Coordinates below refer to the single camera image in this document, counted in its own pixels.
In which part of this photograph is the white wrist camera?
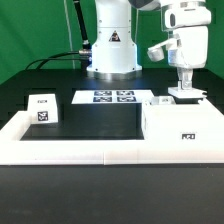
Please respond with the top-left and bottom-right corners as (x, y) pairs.
(147, 38), (177, 62)

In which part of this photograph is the green backdrop curtain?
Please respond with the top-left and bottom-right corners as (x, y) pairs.
(0, 0), (224, 83)

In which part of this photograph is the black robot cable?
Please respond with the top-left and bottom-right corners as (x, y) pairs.
(25, 0), (93, 71)

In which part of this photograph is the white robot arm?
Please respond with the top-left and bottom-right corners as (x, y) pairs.
(87, 0), (211, 90)

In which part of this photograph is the white cabinet body box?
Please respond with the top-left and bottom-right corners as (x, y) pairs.
(141, 99), (224, 144)

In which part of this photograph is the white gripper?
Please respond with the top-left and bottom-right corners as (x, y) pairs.
(168, 26), (208, 90)

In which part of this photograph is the white cabinet door panel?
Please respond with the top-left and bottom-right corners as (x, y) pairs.
(168, 87), (207, 99)

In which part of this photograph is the white tag base sheet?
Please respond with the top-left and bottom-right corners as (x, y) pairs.
(72, 90), (154, 104)

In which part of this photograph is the white U-shaped obstacle wall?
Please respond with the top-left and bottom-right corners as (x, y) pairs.
(0, 111), (224, 165)

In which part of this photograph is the white cabinet top with knob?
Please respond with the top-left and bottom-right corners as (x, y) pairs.
(27, 94), (58, 124)

